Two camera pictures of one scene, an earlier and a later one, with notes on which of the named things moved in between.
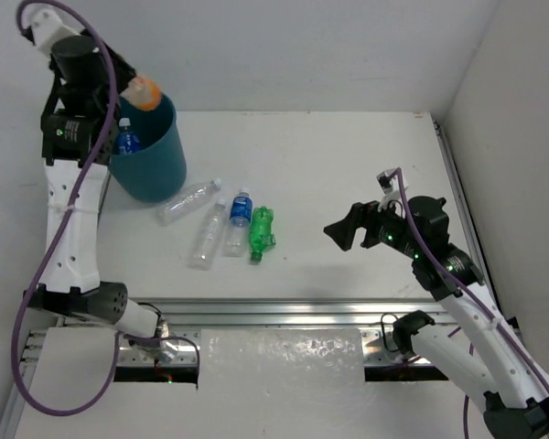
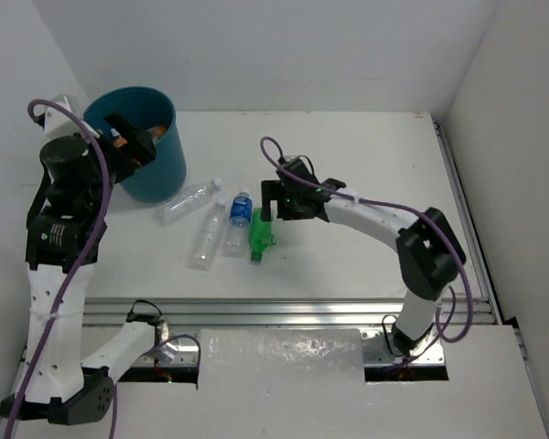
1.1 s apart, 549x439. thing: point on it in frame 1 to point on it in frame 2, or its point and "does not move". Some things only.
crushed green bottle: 261,234 does not move
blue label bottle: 240,219 does not move
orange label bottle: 142,93 to 155,133
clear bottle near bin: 187,202 does not move
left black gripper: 120,75 to 131,138
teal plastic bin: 159,172 does not move
